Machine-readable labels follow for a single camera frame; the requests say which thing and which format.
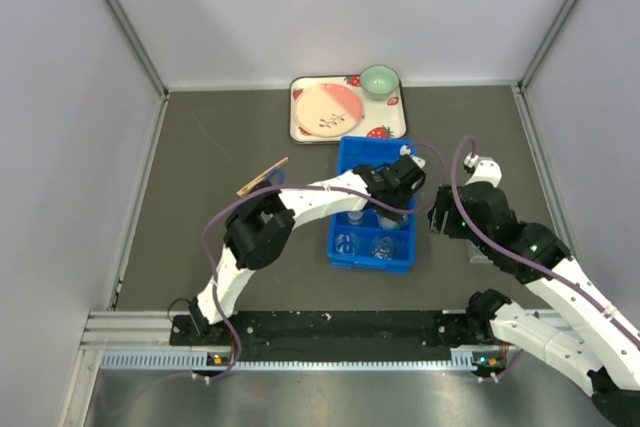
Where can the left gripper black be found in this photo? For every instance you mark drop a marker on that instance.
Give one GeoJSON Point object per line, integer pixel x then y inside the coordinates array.
{"type": "Point", "coordinates": [392, 214]}

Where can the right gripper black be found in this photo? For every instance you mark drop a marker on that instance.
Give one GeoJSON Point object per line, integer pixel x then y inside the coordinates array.
{"type": "Point", "coordinates": [445, 200]}

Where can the clear glass flask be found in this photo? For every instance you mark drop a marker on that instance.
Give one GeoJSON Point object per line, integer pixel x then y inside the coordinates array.
{"type": "Point", "coordinates": [385, 247]}

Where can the small clear glass dish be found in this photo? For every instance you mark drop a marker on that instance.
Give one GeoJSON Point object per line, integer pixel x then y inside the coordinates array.
{"type": "Point", "coordinates": [355, 217]}

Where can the clear test tube rack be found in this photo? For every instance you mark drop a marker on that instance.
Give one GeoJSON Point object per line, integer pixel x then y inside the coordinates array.
{"type": "Point", "coordinates": [475, 255]}

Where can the blue plastic bin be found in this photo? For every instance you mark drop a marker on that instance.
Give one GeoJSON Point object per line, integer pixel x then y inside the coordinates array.
{"type": "Point", "coordinates": [375, 152]}

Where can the wooden tweezers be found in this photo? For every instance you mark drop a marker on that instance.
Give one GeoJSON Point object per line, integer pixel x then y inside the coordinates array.
{"type": "Point", "coordinates": [247, 188]}

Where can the plastic bag with contents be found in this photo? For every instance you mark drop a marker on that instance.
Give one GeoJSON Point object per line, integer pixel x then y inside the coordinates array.
{"type": "Point", "coordinates": [390, 224]}

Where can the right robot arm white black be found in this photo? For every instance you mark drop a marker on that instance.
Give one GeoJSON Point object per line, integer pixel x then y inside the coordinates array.
{"type": "Point", "coordinates": [600, 352]}

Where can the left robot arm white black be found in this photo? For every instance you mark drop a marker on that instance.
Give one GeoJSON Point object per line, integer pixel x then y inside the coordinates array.
{"type": "Point", "coordinates": [259, 224]}

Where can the strawberry pattern tray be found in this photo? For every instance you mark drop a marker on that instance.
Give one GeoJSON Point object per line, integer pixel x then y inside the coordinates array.
{"type": "Point", "coordinates": [382, 119]}

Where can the pink cream plate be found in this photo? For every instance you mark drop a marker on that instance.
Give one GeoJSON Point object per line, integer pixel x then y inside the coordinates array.
{"type": "Point", "coordinates": [327, 110]}

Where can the green ceramic bowl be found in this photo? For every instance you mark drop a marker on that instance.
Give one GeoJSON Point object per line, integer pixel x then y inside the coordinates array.
{"type": "Point", "coordinates": [379, 82]}

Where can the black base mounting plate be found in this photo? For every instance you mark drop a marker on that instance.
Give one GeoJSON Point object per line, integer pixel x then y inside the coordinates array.
{"type": "Point", "coordinates": [355, 335]}

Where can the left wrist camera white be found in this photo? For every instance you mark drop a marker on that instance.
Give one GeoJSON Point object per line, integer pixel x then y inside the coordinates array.
{"type": "Point", "coordinates": [407, 151]}

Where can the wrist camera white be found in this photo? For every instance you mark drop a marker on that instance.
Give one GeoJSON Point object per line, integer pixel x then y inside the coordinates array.
{"type": "Point", "coordinates": [482, 169]}
{"type": "Point", "coordinates": [407, 151]}

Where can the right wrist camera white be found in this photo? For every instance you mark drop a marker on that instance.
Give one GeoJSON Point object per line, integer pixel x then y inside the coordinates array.
{"type": "Point", "coordinates": [482, 169]}

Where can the grey slotted cable duct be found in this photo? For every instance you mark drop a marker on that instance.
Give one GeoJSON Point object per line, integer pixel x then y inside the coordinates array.
{"type": "Point", "coordinates": [205, 361]}

